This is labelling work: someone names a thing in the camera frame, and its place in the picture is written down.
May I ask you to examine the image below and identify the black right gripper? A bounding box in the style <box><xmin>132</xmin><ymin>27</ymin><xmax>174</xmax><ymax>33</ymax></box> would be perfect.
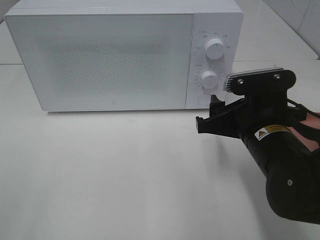
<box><xmin>195</xmin><ymin>93</ymin><xmax>300</xmax><ymax>173</ymax></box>

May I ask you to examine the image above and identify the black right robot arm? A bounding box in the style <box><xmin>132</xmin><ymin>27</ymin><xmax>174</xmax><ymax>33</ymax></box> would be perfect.
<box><xmin>196</xmin><ymin>95</ymin><xmax>320</xmax><ymax>224</ymax></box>

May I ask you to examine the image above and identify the white microwave oven body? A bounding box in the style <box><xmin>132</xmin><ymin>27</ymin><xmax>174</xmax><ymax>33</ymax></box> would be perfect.
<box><xmin>4</xmin><ymin>0</ymin><xmax>244</xmax><ymax>111</ymax></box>

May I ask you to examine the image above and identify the upper white power knob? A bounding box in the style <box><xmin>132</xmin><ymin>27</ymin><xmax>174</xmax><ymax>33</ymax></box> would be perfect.
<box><xmin>204</xmin><ymin>37</ymin><xmax>226</xmax><ymax>60</ymax></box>

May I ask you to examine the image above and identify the lower white timer knob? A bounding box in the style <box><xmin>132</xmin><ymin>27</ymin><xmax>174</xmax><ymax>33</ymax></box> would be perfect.
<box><xmin>200</xmin><ymin>70</ymin><xmax>219</xmax><ymax>89</ymax></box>

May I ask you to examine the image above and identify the round white door button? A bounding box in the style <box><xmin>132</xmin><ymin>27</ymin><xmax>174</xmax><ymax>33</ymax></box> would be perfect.
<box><xmin>197</xmin><ymin>93</ymin><xmax>211</xmax><ymax>106</ymax></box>

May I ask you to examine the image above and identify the white microwave door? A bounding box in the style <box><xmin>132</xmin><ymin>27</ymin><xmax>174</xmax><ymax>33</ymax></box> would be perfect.
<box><xmin>6</xmin><ymin>14</ymin><xmax>193</xmax><ymax>112</ymax></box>

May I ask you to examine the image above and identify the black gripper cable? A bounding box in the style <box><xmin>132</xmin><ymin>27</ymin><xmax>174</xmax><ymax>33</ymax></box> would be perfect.
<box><xmin>286</xmin><ymin>98</ymin><xmax>308</xmax><ymax>123</ymax></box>

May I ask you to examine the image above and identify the pink round plate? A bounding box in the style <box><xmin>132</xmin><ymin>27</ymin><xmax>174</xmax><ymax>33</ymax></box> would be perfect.
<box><xmin>290</xmin><ymin>113</ymin><xmax>320</xmax><ymax>152</ymax></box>

